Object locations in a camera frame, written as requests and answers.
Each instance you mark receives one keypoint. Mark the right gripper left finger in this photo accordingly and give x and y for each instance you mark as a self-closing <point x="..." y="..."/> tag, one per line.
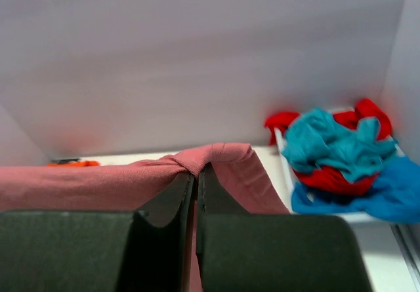
<point x="161" y="239"/>

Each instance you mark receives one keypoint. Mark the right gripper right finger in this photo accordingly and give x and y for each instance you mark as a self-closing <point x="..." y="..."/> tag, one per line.
<point x="218" y="248"/>

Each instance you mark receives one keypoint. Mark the pink t-shirt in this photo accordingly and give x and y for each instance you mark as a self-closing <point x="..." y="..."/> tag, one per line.
<point x="70" y="228"/>

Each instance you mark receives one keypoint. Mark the white plastic bin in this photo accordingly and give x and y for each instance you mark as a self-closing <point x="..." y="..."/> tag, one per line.
<point x="343" y="162"/>

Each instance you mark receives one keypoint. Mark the red crumpled t-shirt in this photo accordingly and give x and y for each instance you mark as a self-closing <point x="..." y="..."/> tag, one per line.
<point x="330" y="179"/>

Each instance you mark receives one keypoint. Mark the teal crumpled t-shirt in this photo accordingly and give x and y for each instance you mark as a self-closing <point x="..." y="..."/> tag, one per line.
<point x="315" y="140"/>

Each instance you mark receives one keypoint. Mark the folded orange t-shirt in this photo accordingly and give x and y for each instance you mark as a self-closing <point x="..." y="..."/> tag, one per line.
<point x="73" y="163"/>

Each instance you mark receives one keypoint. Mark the blue crumpled t-shirt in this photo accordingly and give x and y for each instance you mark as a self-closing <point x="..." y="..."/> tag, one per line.
<point x="393" y="196"/>

